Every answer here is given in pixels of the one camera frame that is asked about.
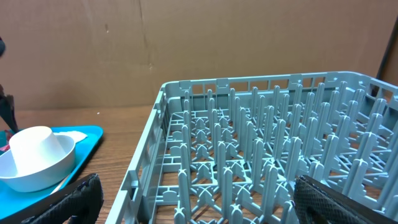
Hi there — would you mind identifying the red snack wrapper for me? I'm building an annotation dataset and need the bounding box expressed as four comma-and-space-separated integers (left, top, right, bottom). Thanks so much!
0, 144, 10, 152

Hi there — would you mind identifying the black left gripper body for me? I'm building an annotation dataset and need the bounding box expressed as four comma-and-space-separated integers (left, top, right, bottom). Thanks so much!
0, 35, 19, 134

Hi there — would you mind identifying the grey dish rack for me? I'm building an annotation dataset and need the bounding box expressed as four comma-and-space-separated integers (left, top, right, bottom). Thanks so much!
106, 72, 397, 223

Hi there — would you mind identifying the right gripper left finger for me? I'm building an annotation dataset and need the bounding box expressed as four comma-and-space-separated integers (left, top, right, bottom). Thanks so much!
1, 173, 104, 224

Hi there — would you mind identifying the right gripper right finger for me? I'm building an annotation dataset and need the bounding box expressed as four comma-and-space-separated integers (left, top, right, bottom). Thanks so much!
293, 175, 397, 224

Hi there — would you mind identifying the grey bowl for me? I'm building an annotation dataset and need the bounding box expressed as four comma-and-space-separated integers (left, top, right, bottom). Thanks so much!
1, 134, 75, 192

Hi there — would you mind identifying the white paper cup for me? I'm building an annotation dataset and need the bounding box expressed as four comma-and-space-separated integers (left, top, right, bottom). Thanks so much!
9, 126, 66, 175

